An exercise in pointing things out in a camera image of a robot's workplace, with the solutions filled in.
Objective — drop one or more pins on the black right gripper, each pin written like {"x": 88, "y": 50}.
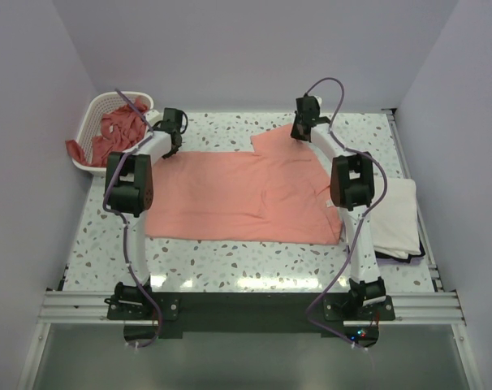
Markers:
{"x": 295, "y": 133}

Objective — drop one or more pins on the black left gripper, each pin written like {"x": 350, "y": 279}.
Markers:
{"x": 169, "y": 154}

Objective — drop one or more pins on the salmon pink t shirt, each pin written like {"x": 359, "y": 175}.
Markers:
{"x": 278, "y": 192}

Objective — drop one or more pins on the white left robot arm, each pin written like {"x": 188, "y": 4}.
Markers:
{"x": 129, "y": 195}

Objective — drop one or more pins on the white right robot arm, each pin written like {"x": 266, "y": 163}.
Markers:
{"x": 352, "y": 191}

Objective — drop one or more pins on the dark red t shirt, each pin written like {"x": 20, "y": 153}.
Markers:
{"x": 116, "y": 136}

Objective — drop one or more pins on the white perforated plastic basket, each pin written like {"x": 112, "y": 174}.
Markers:
{"x": 87, "y": 130}

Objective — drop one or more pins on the white folded t shirt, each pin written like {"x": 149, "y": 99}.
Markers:
{"x": 393, "y": 222}

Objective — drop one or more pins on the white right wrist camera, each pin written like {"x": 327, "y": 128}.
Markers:
{"x": 319, "y": 100}

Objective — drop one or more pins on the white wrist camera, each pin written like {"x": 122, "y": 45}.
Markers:
{"x": 319, "y": 100}
{"x": 153, "y": 116}

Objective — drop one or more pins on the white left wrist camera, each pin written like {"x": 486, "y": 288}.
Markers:
{"x": 153, "y": 116}

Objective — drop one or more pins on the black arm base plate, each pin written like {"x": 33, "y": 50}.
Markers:
{"x": 256, "y": 313}

